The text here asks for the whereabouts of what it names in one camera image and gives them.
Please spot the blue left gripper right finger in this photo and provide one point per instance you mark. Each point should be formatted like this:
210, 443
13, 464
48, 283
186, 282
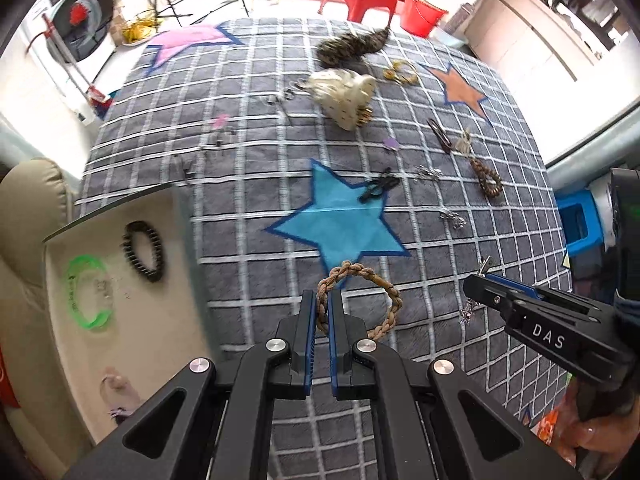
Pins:
349, 378

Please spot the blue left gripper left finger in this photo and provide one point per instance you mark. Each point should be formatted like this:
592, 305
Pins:
294, 375

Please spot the person's right hand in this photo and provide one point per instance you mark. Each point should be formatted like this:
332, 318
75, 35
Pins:
611, 437

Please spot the blue plastic stool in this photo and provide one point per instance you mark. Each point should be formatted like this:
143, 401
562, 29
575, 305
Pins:
581, 222

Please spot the silver star hair clip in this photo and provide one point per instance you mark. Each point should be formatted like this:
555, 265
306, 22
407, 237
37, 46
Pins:
467, 312

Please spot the grey checked bed cover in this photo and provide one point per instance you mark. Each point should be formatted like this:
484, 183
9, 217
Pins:
274, 187

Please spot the silver rhinestone earring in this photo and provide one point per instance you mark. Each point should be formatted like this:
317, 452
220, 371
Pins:
455, 221

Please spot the black bow hair clip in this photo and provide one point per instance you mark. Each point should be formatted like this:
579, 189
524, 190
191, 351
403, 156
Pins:
378, 186

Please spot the shallow white tray box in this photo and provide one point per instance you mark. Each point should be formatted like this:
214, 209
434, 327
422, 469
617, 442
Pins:
155, 329

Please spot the brown braided drop clip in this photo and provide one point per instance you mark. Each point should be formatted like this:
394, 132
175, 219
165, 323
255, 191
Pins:
489, 180

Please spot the dark slim hair pin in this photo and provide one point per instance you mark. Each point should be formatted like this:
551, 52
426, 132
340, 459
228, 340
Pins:
443, 140

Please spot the green plastic bangle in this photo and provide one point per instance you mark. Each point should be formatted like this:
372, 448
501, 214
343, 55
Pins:
89, 292

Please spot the white dotted scrunchie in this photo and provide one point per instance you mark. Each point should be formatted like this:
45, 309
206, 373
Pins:
343, 95

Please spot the leopard print scrunchie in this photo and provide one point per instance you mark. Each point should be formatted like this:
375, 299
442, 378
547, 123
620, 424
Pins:
349, 47

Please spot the beige leather sofa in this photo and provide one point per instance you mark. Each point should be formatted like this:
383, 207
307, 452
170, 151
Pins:
35, 202

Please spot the red broom with dustpan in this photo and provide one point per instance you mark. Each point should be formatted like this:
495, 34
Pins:
96, 100

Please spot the red plastic bucket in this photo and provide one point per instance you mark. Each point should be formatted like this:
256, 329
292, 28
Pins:
419, 17

